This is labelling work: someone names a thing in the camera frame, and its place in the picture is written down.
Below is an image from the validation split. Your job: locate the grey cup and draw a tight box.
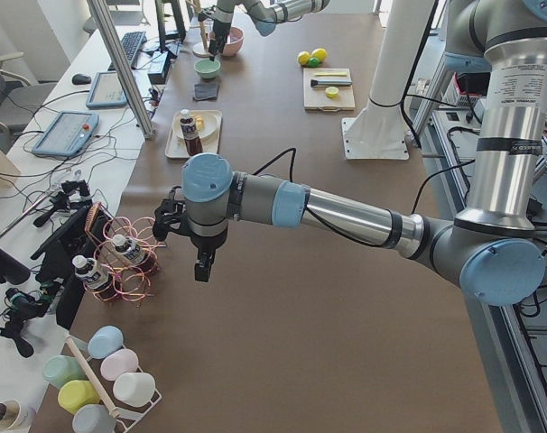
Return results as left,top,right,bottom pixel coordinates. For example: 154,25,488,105
72,404,116,433

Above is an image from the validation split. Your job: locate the braided donut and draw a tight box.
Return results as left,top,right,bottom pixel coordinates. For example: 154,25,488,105
193,115,205,132

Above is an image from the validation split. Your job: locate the green bowl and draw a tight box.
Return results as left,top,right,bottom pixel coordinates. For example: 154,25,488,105
194,58,221,79

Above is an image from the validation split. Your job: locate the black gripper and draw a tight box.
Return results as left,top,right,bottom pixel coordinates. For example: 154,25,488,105
199,8,234,61
153,187,228,282

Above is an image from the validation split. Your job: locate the light blue cup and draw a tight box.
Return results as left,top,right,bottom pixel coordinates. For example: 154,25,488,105
88,326,124,359

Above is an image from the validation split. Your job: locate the wooden cutting board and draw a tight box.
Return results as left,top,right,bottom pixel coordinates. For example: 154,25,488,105
302,68,356,112

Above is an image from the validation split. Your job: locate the dark tea bottle in rack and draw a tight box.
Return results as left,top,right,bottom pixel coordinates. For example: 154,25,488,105
111,234,158,274

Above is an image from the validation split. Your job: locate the copper wire bottle rack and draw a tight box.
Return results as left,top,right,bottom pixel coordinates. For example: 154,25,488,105
83,202,163,307

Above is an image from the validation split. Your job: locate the grey folded cloth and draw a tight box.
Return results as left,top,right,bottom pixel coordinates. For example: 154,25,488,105
192,82,219,101

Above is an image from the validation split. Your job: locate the blue teach pendant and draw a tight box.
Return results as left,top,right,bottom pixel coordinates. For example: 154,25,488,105
32,111,99,158
86,71,127,109

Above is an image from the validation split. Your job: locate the pink bowl with ice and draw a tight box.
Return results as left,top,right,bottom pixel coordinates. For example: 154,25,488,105
221,26,245,57

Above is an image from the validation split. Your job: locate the yellow cup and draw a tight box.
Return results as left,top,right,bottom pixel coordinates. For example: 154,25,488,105
58,380,101,415

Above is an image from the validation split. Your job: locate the half lemon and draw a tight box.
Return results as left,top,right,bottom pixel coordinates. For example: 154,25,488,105
325,87,339,99

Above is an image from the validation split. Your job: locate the pale green cup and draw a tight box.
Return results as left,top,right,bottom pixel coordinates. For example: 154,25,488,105
42,355,86,389

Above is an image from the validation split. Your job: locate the black keyboard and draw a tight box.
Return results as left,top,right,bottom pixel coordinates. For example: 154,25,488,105
121,31,146,69

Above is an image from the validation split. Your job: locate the wooden mug tree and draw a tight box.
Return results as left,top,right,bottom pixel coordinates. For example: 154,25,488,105
186,0,211,59

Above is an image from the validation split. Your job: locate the pink cup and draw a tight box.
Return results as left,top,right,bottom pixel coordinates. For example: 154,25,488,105
100,348,139,382

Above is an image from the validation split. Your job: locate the yellow lemon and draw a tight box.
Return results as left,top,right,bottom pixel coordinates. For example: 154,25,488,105
311,48,328,62
297,51,311,66

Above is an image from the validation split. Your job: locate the computer mouse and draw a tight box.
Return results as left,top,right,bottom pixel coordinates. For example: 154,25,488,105
71,73,92,86

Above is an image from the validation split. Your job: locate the white cup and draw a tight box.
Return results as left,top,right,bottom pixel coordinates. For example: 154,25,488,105
113,372,156,408

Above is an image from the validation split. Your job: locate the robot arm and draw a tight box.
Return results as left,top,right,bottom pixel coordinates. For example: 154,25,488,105
153,1,547,305
208,0,329,60

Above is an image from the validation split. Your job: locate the yellow plastic knife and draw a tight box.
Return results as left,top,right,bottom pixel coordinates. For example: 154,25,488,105
314,71,348,77

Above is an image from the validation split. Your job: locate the green lime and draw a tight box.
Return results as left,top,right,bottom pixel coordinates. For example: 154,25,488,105
307,57,321,68

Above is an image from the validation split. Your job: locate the aluminium frame post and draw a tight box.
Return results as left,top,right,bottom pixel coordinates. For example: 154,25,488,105
88,0,155,139

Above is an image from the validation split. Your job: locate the white plate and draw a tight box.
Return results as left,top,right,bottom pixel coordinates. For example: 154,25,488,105
172,112,219,140

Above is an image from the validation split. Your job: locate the metal muddler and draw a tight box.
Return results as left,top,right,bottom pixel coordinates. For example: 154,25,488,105
310,78,352,88

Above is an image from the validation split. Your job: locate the dark tea bottle on tray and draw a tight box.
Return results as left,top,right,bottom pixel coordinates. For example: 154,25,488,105
179,109,203,156

